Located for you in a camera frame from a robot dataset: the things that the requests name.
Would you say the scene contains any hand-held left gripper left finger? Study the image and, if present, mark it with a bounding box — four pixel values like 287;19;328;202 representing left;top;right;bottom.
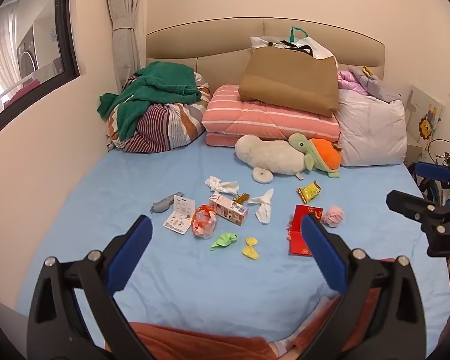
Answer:
27;215;162;360

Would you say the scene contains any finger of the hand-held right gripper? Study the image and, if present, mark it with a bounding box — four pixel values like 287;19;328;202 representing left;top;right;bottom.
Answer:
415;162;450;192
386;190;450;235

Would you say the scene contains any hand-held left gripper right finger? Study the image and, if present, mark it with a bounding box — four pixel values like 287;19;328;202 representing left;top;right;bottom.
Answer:
285;214;427;360

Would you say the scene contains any red envelope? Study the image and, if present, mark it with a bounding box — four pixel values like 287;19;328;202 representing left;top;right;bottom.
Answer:
287;204;325;257

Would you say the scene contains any pink paper ball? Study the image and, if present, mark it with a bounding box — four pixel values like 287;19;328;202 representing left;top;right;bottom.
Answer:
321;205;344;229

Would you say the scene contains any yellow snack packet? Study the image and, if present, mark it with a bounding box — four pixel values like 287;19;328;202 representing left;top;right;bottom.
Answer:
296;181;322;204

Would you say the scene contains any white paper leaflet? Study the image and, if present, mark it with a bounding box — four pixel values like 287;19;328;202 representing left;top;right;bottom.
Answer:
163;196;196;235

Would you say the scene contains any grey sock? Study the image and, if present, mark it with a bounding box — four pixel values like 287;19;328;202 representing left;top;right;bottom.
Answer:
151;192;184;214

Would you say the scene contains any yellow deflated balloon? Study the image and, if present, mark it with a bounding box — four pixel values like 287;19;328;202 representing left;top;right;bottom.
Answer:
242;237;260;260

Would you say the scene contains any white tissue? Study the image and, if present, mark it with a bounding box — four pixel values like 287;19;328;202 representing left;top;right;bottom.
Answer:
205;175;240;195
248;188;274;225

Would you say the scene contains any orange white plastic bag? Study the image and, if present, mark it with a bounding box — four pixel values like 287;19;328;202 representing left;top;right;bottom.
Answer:
191;204;219;240

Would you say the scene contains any green deflated balloon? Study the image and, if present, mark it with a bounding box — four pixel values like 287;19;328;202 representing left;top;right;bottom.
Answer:
210;232;239;251

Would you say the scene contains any pink milk carton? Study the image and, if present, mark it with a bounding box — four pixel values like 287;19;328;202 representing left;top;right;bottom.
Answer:
209;193;249;227

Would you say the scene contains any bicycle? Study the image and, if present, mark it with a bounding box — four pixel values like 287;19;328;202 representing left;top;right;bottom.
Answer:
407;139;450;211

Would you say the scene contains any lion cartoon canvas picture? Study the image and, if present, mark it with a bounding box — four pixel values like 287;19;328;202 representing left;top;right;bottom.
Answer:
405;84;446;147

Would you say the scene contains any white plastic wrapped pillow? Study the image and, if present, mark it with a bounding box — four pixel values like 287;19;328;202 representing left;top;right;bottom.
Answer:
335;89;407;167

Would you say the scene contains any green turtle plush orange shell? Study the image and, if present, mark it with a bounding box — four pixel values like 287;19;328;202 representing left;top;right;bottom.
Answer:
288;133;343;179

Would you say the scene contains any grey garment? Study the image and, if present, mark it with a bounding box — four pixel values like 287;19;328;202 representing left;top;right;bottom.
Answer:
347;65;402;102

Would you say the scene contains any white plush seal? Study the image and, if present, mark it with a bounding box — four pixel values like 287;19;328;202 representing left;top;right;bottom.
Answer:
235;134;309;184

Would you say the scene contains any orange fleece blanket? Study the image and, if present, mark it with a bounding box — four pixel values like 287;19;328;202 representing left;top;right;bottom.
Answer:
105;258;398;360

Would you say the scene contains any purple puffy garment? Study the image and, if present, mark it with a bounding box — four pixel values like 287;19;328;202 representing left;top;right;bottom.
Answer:
337;69;372;92

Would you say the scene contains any striped duvet bundle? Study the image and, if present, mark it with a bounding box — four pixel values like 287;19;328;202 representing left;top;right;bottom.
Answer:
107;71;212;154

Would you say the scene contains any pink striped folded quilt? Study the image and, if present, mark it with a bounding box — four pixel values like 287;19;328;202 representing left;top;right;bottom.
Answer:
202;84;341;148

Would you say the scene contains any brown cushion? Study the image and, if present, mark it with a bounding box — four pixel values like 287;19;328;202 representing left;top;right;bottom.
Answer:
238;47;340;118

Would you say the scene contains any green towel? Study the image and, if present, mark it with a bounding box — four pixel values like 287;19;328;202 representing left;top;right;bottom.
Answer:
97;62;201;139

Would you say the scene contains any beige padded headboard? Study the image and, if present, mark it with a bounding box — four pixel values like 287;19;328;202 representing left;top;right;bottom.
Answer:
146;17;386;83

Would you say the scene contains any beige curtain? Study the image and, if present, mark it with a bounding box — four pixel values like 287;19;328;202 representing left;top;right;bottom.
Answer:
105;0;148;94

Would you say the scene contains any white plastic bag green handle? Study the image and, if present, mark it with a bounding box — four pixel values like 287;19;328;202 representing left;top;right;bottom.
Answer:
250;26;336;61

